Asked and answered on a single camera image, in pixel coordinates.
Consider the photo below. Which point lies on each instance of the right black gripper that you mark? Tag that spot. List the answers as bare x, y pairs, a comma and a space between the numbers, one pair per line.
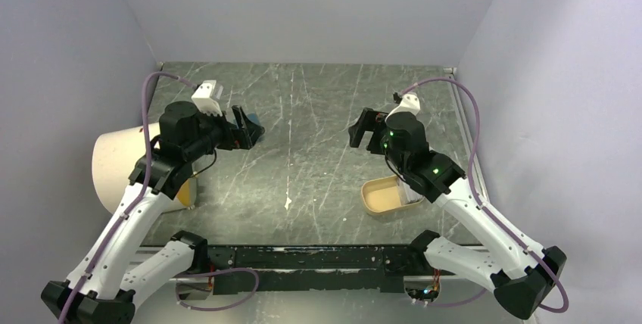
369, 119

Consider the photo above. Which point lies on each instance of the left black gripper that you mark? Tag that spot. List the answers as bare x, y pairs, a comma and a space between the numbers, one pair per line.
244, 137

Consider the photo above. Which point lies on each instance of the blue leather card holder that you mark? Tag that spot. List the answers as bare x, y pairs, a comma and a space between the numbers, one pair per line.
254, 119

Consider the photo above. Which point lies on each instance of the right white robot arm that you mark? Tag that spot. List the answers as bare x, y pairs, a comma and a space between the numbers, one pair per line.
519, 271

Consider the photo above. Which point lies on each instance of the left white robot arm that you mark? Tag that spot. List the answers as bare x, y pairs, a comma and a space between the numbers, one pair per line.
102, 288

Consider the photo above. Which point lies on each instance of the tan card tray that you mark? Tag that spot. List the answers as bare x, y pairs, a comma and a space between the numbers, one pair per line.
380, 196

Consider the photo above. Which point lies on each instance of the credit cards stack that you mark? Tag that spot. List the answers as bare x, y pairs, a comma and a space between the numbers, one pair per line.
406, 194

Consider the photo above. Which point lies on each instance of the cream cylindrical container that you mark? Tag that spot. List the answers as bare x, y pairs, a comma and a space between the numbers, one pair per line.
114, 157

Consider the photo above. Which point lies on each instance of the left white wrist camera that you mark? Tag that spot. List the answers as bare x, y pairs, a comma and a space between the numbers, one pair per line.
206, 98

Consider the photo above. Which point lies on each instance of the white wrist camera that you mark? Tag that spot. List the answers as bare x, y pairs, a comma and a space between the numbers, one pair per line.
206, 98
408, 102

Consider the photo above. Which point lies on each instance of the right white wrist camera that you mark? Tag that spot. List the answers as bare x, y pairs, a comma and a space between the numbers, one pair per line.
408, 102

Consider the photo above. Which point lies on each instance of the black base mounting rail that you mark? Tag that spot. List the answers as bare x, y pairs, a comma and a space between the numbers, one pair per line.
385, 268

